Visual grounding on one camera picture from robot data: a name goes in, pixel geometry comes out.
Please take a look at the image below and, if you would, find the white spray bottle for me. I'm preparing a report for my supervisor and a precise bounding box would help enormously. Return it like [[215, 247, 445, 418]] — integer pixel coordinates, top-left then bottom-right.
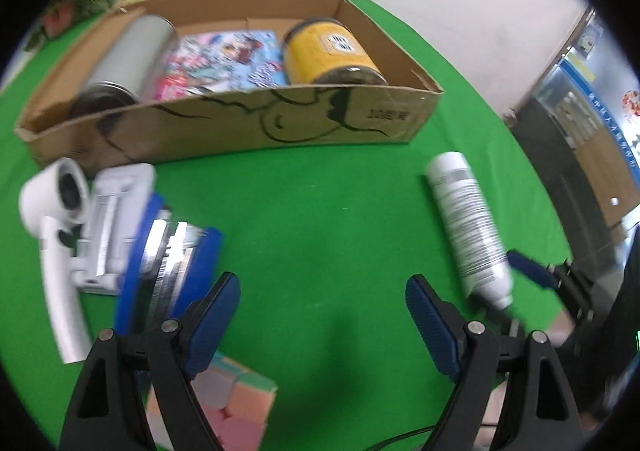
[[425, 152, 513, 311]]

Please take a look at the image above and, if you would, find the pastel rubiks cube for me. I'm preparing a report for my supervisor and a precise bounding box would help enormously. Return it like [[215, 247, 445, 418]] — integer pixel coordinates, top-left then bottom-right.
[[144, 349, 279, 451]]

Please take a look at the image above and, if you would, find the blue stapler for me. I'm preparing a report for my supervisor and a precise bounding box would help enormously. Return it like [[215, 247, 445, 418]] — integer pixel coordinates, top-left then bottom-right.
[[113, 193, 224, 336]]

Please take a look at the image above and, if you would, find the yellow label tea jar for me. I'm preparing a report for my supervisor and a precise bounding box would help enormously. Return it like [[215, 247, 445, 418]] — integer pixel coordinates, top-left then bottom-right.
[[282, 18, 388, 86]]

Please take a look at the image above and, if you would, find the silver metal tin can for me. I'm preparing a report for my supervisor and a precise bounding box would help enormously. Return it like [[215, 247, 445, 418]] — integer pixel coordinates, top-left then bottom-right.
[[70, 15, 178, 119]]

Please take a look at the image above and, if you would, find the cartoon board game box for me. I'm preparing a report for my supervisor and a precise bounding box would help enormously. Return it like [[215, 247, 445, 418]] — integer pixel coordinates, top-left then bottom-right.
[[154, 30, 288, 101]]

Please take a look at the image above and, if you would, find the glass door with blue strip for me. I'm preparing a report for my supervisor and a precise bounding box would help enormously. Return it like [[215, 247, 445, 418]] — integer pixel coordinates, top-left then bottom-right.
[[503, 8, 639, 256]]

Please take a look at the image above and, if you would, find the green table cloth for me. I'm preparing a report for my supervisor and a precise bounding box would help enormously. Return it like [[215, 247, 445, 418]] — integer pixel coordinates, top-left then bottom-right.
[[157, 0, 570, 450]]

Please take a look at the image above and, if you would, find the white folding phone stand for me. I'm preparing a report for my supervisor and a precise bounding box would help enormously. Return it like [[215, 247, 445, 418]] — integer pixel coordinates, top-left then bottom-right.
[[70, 163, 156, 295]]

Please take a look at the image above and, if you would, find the white handheld fan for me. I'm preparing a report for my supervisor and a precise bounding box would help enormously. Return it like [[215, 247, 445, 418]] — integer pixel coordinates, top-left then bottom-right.
[[18, 158, 91, 364]]

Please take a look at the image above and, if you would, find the black cable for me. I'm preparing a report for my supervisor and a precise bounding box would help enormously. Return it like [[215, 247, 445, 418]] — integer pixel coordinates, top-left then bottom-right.
[[361, 421, 497, 451]]

